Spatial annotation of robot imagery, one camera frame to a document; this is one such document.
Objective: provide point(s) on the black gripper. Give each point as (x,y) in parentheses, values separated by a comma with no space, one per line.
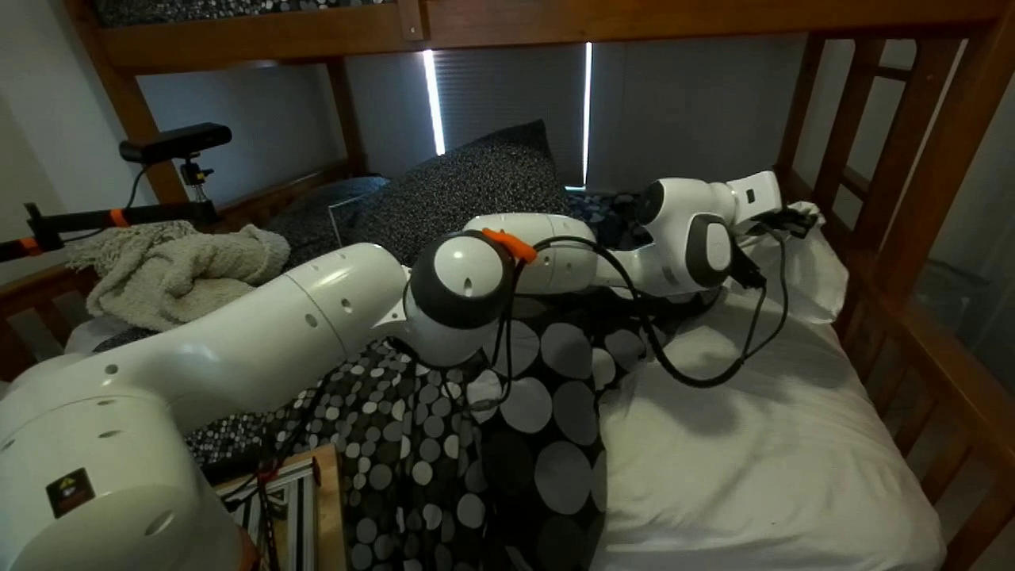
(772,219)

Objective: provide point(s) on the white cloth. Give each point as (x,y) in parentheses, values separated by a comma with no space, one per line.
(813,274)

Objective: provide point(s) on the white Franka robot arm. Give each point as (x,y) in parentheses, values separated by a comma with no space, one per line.
(265,328)

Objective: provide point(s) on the black white-speckled pillow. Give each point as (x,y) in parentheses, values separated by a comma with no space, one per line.
(477,180)

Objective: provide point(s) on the black duvet with grey spots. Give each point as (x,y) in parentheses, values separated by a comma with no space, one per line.
(526,422)

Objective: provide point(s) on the spotted duvet of upper bunk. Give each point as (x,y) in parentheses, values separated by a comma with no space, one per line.
(209,7)

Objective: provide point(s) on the beige towel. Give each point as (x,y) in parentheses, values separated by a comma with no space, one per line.
(168,274)

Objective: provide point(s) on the wooden bunk bed frame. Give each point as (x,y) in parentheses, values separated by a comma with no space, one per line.
(636,20)

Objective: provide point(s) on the wooden robot stand frame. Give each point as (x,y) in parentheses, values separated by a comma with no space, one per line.
(331,509)

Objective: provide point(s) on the black stereo camera bar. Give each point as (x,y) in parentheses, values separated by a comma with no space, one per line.
(176,143)

